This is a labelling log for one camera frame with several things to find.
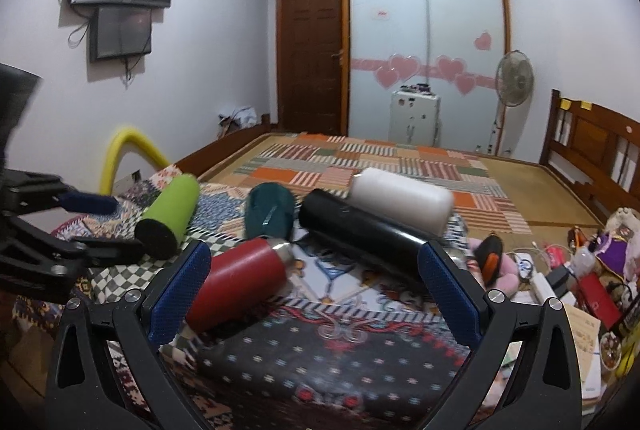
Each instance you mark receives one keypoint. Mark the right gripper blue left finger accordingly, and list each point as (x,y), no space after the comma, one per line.
(83,389)

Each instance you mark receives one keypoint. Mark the frosted sliding wardrobe with hearts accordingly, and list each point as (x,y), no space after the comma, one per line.
(452,45)

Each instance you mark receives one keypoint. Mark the wooden bed footboard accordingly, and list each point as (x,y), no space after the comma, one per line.
(199,162)

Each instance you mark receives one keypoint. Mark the red box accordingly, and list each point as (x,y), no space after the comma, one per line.
(599,302)

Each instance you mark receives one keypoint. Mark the dark green cup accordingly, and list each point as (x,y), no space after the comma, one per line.
(269,212)

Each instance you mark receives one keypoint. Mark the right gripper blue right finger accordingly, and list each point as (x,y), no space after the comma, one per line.
(543,391)

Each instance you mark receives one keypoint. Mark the dark wooden door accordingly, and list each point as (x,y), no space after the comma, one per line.
(309,65)

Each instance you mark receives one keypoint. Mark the patchwork bed mat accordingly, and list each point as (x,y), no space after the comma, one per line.
(340,165)

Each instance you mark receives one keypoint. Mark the lime green bottle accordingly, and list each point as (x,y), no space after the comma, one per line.
(162,227)

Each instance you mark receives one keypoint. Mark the checkered green white cloth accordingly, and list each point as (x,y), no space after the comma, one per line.
(110,284)

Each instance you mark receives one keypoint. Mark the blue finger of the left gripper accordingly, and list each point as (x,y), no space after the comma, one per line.
(88,203)
(107,252)

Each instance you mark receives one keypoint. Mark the dark patterned blanket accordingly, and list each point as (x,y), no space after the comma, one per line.
(297,364)

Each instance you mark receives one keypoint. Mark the white cabinet appliance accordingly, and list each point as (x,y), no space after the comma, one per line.
(414,115)

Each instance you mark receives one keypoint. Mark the white bottle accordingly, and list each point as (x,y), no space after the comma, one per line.
(421,205)

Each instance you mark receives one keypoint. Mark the red bottle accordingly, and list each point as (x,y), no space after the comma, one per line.
(239,279)

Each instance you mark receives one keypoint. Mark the black orange computer mouse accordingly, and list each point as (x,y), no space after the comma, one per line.
(488,255)

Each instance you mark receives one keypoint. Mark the small black monitor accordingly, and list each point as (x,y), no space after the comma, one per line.
(119,32)

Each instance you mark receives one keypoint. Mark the purple cloth pouch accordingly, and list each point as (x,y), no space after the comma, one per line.
(611,252)

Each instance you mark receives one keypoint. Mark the wooden headboard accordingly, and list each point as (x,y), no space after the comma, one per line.
(594,151)

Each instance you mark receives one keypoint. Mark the standing electric fan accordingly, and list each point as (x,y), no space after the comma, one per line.
(514,82)

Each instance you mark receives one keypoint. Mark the black bottle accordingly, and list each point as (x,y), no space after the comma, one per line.
(377,242)

